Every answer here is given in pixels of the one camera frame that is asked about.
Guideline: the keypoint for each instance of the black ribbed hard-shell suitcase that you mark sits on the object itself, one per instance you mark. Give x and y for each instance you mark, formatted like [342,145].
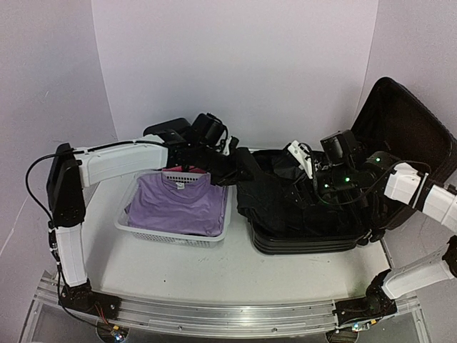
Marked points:
[392,120]

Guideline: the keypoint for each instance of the black garment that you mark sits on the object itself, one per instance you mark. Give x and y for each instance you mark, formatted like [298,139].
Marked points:
[276,198]

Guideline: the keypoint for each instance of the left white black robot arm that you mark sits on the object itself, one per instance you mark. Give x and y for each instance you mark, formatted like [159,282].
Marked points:
[204,143]

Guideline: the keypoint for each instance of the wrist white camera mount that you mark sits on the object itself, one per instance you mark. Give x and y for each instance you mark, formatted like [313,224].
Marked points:
[302,154]
[230,145]

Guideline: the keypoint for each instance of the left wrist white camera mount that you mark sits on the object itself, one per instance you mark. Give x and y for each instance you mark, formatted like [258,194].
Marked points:
[230,145]

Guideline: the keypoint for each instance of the black pink three-drawer organizer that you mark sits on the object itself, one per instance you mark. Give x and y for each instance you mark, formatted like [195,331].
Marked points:
[178,125]

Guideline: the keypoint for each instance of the white perforated plastic basket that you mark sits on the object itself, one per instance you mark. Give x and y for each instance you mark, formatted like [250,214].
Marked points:
[120,221]

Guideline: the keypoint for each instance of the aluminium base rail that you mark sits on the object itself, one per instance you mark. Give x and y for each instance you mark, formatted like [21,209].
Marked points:
[132,319]

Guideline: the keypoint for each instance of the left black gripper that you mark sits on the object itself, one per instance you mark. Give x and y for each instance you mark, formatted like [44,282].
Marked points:
[235,175]

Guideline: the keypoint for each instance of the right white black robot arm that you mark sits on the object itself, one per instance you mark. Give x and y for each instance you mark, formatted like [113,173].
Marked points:
[383,176]

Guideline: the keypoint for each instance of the magenta t-shirt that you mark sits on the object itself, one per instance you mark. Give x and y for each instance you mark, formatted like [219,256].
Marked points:
[189,169]

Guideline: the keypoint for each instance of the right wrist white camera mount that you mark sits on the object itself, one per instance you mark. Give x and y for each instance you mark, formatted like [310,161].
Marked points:
[302,154]

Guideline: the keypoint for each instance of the purple cloth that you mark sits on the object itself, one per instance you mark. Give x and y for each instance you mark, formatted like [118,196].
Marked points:
[161,204]

